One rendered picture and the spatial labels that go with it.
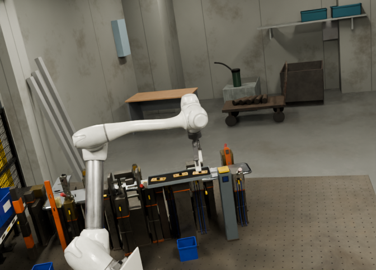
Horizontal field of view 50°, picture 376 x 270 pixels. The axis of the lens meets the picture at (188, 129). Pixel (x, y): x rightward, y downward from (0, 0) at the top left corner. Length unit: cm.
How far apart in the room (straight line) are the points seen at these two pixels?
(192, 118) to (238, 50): 693
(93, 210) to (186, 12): 713
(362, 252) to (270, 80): 680
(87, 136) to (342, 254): 149
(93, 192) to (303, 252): 120
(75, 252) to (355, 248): 147
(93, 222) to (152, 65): 628
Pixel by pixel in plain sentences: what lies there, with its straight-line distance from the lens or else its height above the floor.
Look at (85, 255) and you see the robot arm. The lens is 208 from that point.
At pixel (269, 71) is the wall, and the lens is 887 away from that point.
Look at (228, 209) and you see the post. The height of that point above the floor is 91.
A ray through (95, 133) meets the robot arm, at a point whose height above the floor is 152.
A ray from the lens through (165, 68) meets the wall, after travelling 824.
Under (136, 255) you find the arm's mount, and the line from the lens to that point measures 215.
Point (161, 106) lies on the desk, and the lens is 759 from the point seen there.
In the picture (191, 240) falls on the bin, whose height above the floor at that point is 77.
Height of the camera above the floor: 208
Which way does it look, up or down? 17 degrees down
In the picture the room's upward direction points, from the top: 9 degrees counter-clockwise
